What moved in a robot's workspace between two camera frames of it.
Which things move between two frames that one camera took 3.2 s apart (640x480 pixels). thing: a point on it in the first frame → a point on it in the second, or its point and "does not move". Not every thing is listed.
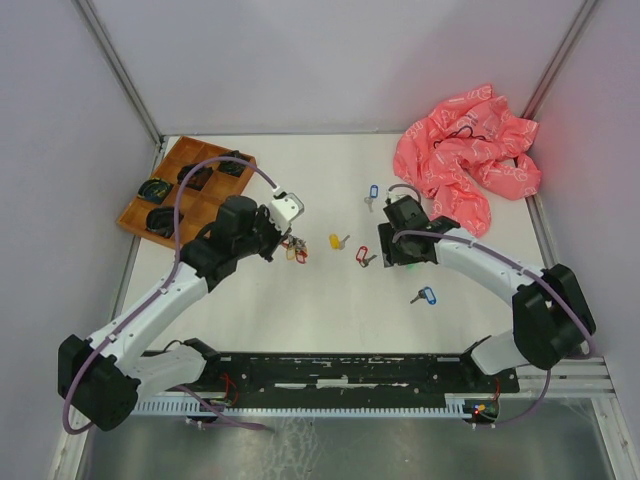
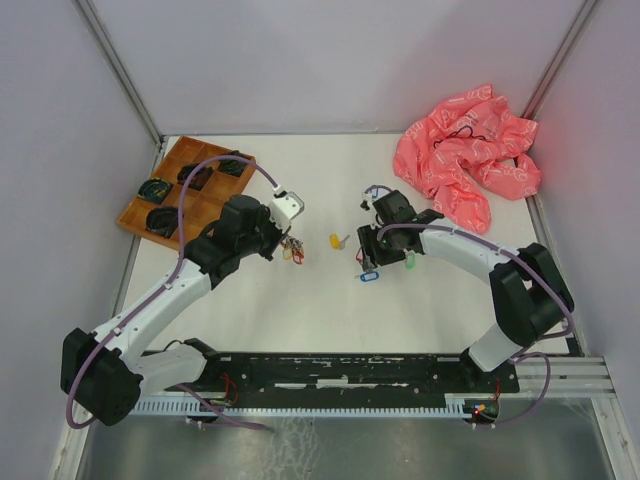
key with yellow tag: x=336 y=243 does not move
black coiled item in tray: x=161 y=220 does not move
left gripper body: x=266 y=236 does not move
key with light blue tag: x=374 y=192 → x=377 y=186
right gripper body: x=395 y=251 → x=368 y=237
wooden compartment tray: x=152 y=209 does not move
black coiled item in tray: x=198 y=179 does not move
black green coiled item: x=154 y=190 does not move
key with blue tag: x=425 y=293 → x=369 y=276
